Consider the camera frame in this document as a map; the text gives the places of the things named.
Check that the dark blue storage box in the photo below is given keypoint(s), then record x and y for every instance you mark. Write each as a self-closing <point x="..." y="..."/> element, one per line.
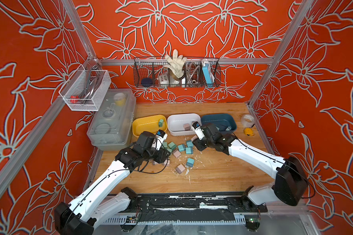
<point x="221" y="121"/>

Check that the yellow storage box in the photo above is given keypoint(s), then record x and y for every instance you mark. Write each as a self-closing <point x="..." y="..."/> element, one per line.
<point x="149" y="124"/>

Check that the clear plastic lidded container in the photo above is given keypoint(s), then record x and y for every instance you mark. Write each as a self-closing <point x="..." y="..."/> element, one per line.
<point x="111" y="127"/>

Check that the white wire basket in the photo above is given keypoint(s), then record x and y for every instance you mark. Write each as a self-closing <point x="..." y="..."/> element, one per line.
<point x="90" y="85"/>

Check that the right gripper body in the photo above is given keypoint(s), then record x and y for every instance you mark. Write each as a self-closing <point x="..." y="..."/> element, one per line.
<point x="201" y="144"/>

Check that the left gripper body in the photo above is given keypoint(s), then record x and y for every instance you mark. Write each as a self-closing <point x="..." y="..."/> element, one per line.
<point x="159" y="156"/>

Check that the black wire basket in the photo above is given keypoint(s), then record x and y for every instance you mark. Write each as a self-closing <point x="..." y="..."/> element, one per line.
<point x="193" y="72"/>

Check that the white power strip in basket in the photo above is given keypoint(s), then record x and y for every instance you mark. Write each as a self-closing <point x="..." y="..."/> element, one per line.
<point x="164" y="79"/>

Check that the red object in basket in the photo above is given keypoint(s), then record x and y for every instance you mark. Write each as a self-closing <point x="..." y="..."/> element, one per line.
<point x="74" y="99"/>

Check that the white storage box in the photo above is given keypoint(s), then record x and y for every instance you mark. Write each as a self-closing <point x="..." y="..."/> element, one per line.
<point x="176" y="122"/>

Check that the white rubber glove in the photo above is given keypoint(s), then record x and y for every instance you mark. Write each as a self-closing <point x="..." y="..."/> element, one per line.
<point x="176" y="63"/>

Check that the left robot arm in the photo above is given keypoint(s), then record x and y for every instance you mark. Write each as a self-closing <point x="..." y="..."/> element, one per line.
<point x="84" y="214"/>

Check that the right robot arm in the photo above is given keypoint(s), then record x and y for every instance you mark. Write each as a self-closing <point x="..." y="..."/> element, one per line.
<point x="290" y="180"/>

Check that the light blue box in basket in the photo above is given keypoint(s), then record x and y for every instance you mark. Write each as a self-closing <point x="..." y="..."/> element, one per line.
<point x="208" y="75"/>

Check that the clear tape roll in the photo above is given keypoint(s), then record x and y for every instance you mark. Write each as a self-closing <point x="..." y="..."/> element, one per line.
<point x="247" y="120"/>

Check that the yellow tape measure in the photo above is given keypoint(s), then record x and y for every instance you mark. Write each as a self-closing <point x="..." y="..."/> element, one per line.
<point x="248" y="132"/>

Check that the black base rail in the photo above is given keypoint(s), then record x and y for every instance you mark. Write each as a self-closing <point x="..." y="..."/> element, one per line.
<point x="216" y="207"/>

